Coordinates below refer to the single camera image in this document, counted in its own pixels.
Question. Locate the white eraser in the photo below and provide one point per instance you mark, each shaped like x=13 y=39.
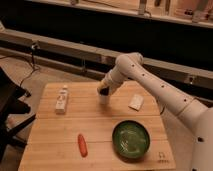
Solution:
x=136 y=102

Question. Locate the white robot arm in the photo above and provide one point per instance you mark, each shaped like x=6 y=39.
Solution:
x=196 y=116

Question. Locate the white tube box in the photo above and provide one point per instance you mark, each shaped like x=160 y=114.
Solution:
x=61 y=102

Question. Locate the green bowl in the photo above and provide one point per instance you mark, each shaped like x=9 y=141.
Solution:
x=130 y=139

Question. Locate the orange carrot toy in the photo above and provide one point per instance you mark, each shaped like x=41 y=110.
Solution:
x=82 y=145

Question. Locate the black chair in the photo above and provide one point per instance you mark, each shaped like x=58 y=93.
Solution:
x=10 y=93

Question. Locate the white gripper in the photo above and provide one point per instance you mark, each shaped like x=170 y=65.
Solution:
x=109 y=84

